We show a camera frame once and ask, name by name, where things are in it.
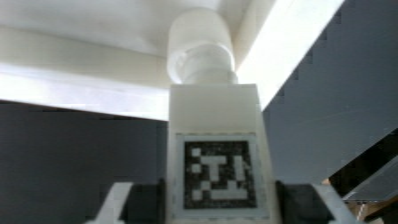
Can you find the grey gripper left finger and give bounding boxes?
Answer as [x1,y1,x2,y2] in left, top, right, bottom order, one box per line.
[85,182,163,224]

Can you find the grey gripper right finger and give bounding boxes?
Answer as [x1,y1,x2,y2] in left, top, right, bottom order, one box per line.
[275,182,364,224]

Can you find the white square table top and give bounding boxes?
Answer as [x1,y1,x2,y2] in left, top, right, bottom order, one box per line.
[0,0,346,120]

